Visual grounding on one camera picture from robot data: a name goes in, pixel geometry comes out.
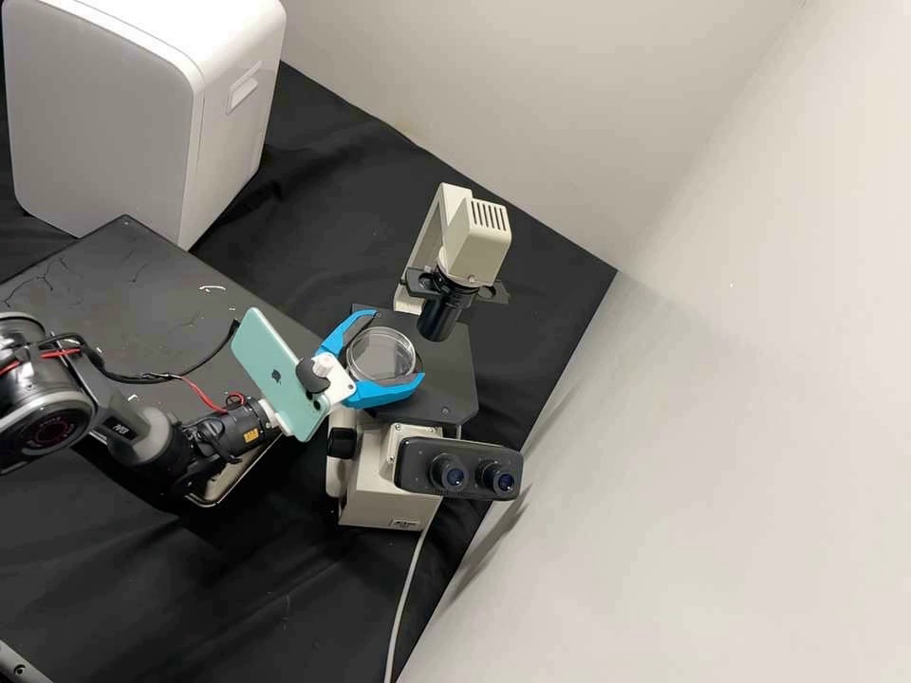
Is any cream microscope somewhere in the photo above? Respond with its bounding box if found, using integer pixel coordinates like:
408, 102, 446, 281
325, 182, 527, 530

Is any black tray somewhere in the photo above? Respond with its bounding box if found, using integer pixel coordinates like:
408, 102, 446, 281
0, 215, 362, 510

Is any right wrist camera phone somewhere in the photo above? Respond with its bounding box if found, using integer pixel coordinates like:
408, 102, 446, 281
230, 306, 358, 444

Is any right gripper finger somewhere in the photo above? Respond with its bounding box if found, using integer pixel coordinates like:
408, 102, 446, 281
341, 371, 427, 414
315, 309, 382, 362

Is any white box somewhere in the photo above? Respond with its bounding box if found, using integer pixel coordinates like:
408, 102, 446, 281
0, 0, 288, 252

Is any grey cable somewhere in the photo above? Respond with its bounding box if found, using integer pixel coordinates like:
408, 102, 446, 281
383, 525, 437, 683

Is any black cable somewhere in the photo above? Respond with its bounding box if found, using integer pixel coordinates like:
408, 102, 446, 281
98, 321, 242, 385

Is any petri dish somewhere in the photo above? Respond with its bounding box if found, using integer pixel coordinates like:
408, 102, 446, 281
344, 325, 423, 390

